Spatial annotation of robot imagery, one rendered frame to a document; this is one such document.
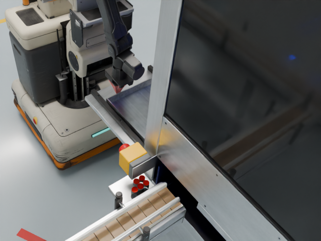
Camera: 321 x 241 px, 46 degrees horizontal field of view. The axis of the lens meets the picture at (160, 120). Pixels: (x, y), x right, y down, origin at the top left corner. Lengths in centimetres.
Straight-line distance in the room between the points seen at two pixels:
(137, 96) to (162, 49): 64
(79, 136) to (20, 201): 49
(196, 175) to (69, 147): 125
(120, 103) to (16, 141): 119
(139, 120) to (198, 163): 51
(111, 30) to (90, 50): 62
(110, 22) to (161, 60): 37
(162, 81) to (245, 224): 42
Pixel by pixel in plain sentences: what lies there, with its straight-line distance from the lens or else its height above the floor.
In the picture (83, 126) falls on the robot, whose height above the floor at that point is 28.
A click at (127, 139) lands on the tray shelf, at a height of 88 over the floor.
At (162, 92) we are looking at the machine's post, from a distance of 100.
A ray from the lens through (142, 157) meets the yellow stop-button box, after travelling 117.
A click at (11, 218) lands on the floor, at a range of 229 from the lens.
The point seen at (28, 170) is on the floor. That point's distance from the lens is 244.
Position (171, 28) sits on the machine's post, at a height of 148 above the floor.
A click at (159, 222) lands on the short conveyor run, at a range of 118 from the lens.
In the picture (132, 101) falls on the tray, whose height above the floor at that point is 88.
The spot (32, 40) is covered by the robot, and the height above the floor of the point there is 75.
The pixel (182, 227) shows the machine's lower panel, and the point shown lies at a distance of 131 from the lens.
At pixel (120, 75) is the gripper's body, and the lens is 142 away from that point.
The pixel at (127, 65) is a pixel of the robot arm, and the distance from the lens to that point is 135.
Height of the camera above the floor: 197
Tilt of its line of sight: 48 degrees down
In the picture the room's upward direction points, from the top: 9 degrees clockwise
